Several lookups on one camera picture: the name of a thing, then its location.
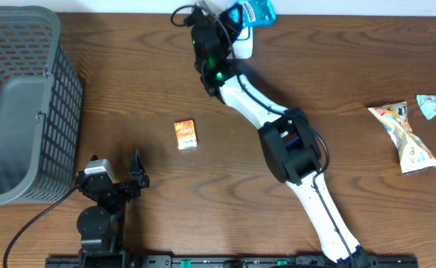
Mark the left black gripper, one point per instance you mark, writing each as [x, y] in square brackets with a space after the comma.
[140, 177]

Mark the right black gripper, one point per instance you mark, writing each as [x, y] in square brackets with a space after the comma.
[234, 27]

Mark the teal mouthwash bottle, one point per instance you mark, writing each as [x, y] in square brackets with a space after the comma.
[252, 13]

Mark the orange small snack box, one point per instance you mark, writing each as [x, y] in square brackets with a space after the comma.
[186, 134]

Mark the light green wipes packet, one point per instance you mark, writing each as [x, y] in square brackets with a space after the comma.
[427, 105]

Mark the large yellow snack bag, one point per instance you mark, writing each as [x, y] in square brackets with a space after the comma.
[414, 155]

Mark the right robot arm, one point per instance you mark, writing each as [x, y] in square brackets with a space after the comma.
[291, 146]

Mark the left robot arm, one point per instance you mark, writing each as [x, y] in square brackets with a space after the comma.
[101, 226]

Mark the grey plastic basket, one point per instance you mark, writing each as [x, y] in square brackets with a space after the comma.
[40, 107]

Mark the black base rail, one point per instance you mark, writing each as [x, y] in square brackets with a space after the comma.
[166, 261]

